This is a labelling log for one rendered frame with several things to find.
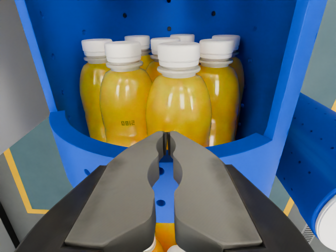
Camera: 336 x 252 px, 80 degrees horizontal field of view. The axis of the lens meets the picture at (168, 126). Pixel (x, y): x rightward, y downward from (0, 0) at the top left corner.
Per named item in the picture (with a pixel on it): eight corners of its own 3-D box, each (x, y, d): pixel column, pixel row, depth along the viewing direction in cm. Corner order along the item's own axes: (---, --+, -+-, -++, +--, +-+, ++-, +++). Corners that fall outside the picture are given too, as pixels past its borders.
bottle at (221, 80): (235, 175, 32) (258, 52, 24) (210, 200, 28) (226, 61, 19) (200, 156, 37) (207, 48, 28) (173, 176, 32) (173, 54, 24)
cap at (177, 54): (155, 66, 18) (154, 44, 17) (160, 58, 21) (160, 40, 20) (200, 66, 17) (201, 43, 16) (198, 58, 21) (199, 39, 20)
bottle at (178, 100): (147, 222, 25) (132, 67, 16) (156, 181, 31) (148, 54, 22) (205, 226, 24) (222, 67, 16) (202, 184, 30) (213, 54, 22)
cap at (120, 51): (109, 56, 24) (106, 39, 23) (142, 55, 24) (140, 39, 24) (103, 62, 21) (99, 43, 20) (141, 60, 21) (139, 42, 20)
